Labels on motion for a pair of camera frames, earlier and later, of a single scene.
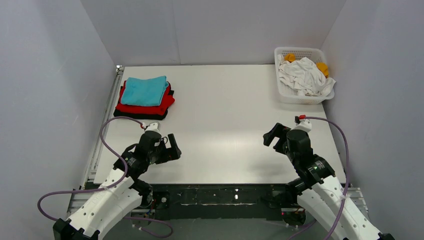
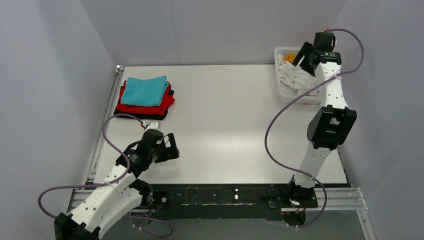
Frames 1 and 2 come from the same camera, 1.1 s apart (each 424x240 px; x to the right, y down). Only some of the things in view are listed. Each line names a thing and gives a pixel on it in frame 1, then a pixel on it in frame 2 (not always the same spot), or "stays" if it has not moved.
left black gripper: [167, 151] stays
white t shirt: [303, 76] stays
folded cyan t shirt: [148, 92] stays
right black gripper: [280, 139] → [311, 57]
